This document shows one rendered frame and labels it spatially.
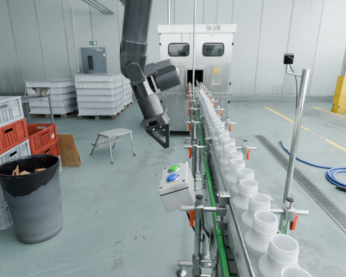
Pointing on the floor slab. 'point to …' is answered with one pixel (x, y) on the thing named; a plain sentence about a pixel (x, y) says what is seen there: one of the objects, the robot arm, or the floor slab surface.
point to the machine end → (213, 57)
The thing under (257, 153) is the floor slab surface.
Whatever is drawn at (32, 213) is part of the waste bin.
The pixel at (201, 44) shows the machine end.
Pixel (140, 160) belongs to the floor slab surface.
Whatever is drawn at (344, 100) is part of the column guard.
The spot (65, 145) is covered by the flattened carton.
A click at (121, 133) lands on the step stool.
